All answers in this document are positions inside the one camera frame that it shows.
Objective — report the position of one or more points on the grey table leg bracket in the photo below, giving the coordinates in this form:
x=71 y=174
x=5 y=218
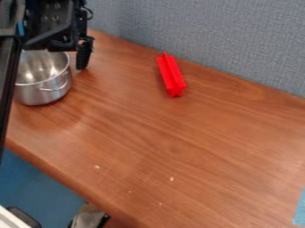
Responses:
x=90 y=217

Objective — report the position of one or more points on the black object at bottom left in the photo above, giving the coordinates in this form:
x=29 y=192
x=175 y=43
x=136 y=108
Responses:
x=24 y=217

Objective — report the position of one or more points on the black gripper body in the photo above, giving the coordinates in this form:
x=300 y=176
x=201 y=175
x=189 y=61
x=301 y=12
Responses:
x=55 y=26

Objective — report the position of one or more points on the white object at corner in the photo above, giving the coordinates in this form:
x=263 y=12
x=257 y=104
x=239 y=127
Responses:
x=9 y=221

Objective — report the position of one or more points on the stainless steel pot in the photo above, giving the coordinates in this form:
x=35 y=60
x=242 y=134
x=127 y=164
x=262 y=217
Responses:
x=43 y=79

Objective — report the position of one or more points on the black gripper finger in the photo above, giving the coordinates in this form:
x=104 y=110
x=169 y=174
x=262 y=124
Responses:
x=83 y=52

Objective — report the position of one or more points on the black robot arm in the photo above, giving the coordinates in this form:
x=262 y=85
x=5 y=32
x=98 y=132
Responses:
x=11 y=49

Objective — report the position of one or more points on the red star-shaped block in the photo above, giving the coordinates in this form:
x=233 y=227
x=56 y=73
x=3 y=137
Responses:
x=171 y=76

